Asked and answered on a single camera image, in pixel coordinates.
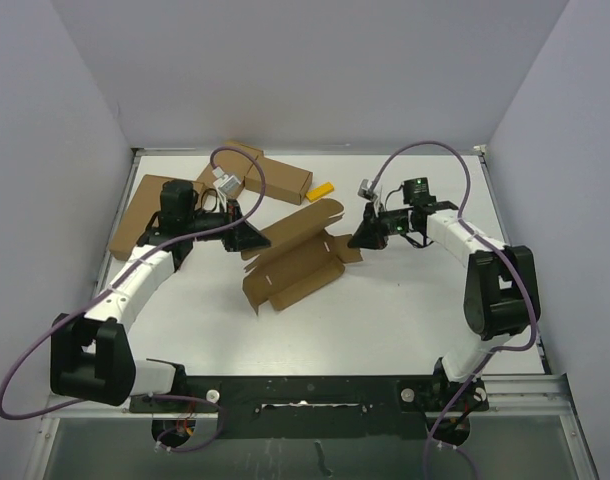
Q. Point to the long folded cardboard box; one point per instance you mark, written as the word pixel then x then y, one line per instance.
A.
pixel 285 182

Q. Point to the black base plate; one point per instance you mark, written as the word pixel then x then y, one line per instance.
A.
pixel 322 407

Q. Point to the square folded cardboard box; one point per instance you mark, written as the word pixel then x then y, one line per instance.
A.
pixel 231 163

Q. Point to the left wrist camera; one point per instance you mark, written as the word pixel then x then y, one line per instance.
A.
pixel 229 185

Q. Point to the yellow rectangular block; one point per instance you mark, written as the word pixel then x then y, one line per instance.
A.
pixel 320 192

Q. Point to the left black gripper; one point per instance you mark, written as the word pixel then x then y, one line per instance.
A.
pixel 242 238

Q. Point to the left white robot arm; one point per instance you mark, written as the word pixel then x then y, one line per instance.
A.
pixel 90 355

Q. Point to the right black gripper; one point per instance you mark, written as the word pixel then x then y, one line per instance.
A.
pixel 370 234

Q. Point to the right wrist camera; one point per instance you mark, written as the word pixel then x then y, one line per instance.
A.
pixel 367 190

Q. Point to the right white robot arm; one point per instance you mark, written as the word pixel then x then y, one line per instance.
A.
pixel 501 293

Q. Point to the large folded cardboard box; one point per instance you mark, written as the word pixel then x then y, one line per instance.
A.
pixel 144 202

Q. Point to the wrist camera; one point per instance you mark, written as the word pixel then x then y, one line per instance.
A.
pixel 367 190
pixel 229 185

